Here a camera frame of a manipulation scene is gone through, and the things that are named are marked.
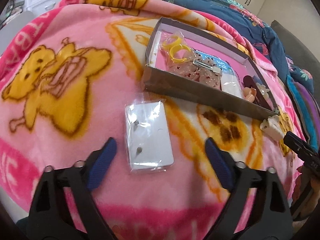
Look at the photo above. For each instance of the small blue box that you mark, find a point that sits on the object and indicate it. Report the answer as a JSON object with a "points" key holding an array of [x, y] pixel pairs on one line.
{"points": [[258, 80]]}

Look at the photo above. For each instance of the grey desk top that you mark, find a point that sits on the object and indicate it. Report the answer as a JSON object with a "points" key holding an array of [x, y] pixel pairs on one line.
{"points": [[9, 31]]}

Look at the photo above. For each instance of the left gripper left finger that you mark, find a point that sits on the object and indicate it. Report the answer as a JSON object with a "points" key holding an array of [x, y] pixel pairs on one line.
{"points": [[49, 216]]}

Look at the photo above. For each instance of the grey bed headboard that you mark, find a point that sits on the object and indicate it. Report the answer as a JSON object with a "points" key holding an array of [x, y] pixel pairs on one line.
{"points": [[301, 55]]}

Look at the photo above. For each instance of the grey cardboard box tray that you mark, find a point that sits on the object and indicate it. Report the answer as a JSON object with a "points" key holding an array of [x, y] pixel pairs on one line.
{"points": [[162, 82]]}

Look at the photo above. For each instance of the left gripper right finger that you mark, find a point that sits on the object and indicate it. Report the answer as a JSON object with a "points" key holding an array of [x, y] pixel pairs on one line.
{"points": [[270, 216]]}

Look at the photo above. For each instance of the striped colourful pillow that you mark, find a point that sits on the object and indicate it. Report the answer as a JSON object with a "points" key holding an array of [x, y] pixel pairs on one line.
{"points": [[308, 111]]}

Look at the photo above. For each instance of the clear pearl hair clips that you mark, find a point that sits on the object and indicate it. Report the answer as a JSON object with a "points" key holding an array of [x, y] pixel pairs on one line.
{"points": [[263, 90]]}

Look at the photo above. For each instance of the white earring card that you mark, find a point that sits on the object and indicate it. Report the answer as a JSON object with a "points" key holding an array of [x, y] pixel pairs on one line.
{"points": [[147, 137]]}

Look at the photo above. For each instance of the maroon oval hair clip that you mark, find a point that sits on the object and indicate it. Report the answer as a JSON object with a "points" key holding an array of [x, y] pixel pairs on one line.
{"points": [[250, 89]]}

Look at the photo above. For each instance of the blue floral quilt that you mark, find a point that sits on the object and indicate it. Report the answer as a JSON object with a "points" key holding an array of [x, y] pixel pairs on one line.
{"points": [[259, 34]]}

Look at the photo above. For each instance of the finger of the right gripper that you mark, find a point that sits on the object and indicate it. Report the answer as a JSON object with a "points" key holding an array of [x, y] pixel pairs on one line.
{"points": [[300, 147]]}

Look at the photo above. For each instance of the pink bear fleece blanket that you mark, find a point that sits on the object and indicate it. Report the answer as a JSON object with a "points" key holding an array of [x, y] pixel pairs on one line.
{"points": [[66, 78]]}

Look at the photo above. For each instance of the speckled bow hair clip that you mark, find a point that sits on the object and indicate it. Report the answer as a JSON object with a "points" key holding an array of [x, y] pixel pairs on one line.
{"points": [[204, 71]]}

